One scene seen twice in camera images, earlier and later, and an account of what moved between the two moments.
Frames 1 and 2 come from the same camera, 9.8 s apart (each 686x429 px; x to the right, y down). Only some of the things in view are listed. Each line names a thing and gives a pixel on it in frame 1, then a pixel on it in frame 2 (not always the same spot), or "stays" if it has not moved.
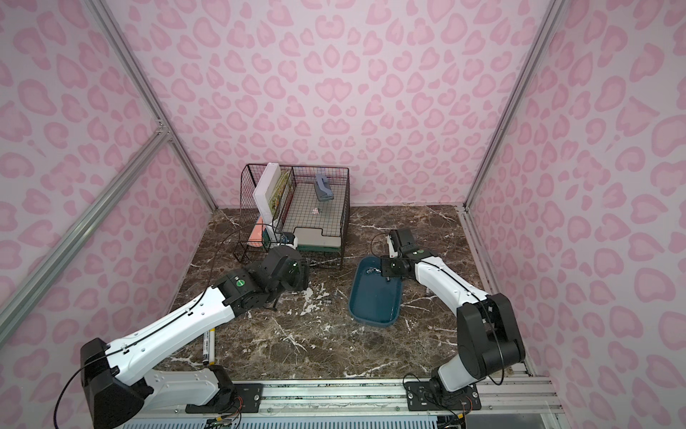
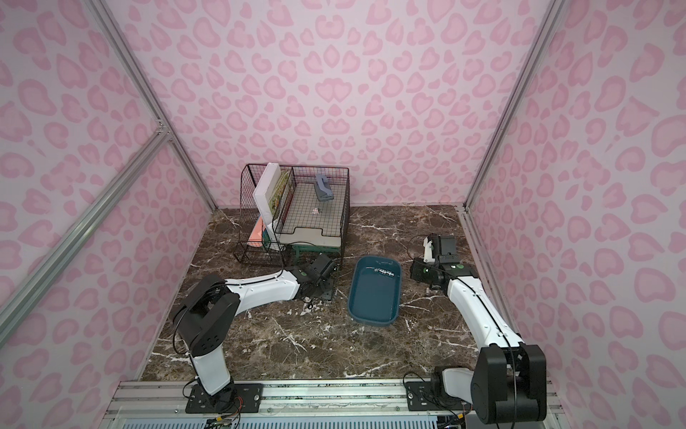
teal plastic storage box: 373,300 stays
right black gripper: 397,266 → 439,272
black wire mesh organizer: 301,208 stays
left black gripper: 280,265 → 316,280
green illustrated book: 276,195 stays
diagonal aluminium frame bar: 27,291 stays
